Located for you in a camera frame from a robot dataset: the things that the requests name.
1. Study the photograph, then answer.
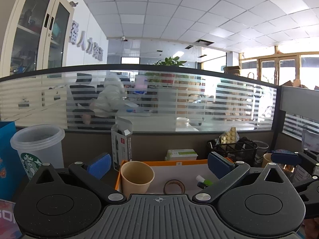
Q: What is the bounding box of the green glue bottle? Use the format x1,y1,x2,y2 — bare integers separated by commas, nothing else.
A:
196,175,213,189

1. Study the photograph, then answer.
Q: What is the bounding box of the brown paper cup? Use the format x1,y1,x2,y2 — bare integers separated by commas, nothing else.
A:
120,161,155,198
262,153,272,168

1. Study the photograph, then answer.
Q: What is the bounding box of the brown tape roll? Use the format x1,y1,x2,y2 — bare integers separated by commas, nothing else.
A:
163,180,185,195

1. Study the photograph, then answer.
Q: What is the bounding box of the black mesh desk organizer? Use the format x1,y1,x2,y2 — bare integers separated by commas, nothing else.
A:
205,137,258,167

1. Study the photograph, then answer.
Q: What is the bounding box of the blister pill pack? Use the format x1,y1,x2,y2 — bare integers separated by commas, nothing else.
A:
219,127,239,145

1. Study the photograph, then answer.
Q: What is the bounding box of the stack of green-white boxes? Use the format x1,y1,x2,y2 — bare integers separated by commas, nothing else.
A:
165,149,198,161

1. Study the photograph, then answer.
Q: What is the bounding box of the orange cardboard box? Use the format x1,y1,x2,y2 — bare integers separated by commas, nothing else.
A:
115,160,219,197

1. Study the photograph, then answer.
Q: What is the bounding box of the Starbucks translucent plastic cup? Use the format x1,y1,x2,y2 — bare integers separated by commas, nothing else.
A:
10,125,65,179

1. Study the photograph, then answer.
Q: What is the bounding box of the blue paper bag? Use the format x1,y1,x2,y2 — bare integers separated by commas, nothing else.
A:
0,121,25,201

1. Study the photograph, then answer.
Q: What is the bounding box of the person in white jacket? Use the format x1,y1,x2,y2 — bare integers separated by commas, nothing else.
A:
82,74,127,125

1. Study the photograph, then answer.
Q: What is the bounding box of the colourful AGON desk mat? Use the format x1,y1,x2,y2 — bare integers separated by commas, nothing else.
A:
0,200,22,239

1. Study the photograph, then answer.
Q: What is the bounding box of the frosted glass partition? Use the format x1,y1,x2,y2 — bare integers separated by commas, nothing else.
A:
1,64,281,133

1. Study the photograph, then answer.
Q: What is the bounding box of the green potted plant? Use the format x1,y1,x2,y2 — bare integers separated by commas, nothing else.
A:
155,56,187,67

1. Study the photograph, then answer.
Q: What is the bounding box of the beige glass-door cabinet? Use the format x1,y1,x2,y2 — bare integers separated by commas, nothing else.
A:
1,0,74,77

